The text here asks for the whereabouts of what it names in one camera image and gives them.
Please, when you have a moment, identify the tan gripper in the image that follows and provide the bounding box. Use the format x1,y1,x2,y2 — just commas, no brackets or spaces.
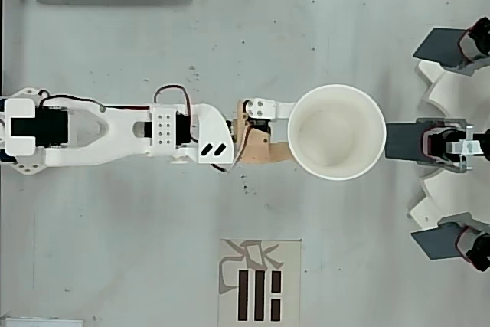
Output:
228,96,298,164

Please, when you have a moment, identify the thin gripper servo cable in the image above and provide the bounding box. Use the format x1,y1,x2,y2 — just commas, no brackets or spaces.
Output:
211,118,256,175

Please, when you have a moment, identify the printed paper mat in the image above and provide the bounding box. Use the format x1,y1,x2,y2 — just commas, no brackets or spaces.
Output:
217,237,303,327

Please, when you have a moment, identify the red black servo cable loop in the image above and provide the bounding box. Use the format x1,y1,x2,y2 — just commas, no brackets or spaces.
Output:
152,84,193,118

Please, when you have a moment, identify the white dispenser machine base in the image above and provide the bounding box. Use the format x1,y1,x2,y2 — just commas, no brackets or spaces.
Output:
406,57,490,233

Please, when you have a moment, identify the white paper cup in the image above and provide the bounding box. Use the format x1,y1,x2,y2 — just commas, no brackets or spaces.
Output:
286,83,387,181

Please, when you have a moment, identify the white flat sheet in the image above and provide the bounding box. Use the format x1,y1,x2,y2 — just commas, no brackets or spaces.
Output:
0,316,83,327

